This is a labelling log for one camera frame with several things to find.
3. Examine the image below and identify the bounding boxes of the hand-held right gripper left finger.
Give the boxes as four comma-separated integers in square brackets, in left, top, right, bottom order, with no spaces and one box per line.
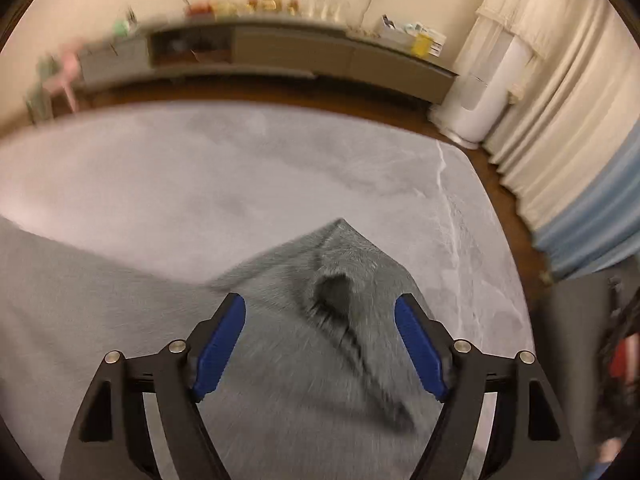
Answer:
[59,292,247,480]

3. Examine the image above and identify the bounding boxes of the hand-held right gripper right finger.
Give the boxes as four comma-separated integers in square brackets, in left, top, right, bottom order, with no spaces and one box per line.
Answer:
[394,294,583,480]

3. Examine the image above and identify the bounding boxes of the grey pants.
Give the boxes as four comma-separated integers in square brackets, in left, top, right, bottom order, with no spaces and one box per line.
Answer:
[0,216,436,480]

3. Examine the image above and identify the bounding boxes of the black red bag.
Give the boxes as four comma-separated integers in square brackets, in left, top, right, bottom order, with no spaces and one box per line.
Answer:
[595,275,640,461]

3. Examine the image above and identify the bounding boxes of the blue curtain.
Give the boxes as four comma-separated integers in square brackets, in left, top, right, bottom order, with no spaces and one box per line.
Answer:
[532,130,640,281]

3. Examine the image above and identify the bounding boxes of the white air purifier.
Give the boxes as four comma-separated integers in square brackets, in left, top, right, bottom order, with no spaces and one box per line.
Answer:
[427,40,531,148]

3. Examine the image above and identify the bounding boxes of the cream curtain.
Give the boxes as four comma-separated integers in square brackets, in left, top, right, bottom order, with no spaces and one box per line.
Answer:
[460,0,640,233]

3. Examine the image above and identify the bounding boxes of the green chair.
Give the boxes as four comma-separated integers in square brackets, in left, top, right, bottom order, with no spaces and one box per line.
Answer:
[25,55,58,123]

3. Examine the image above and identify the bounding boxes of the white box of papers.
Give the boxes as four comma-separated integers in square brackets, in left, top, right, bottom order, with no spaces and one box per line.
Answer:
[380,14,448,56]

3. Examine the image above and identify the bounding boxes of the pink chair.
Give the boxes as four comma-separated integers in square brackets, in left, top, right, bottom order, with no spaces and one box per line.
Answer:
[55,42,87,113]

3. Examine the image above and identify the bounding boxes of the row of red gold ornaments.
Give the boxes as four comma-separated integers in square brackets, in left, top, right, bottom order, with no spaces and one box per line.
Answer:
[185,0,301,18]

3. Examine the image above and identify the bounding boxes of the group of clear glass bottles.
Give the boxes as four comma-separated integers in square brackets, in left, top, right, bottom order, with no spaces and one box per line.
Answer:
[300,0,351,21]

